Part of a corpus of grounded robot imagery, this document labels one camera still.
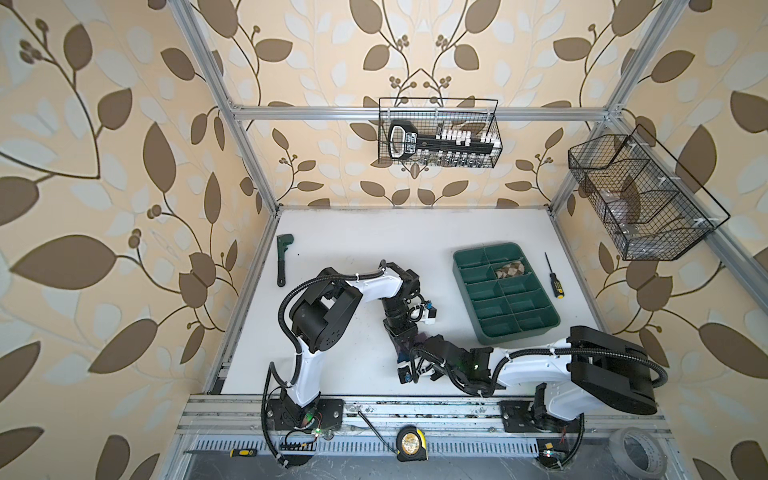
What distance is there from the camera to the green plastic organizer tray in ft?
2.84

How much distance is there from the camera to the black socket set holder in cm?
83

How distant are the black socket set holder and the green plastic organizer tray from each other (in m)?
0.31
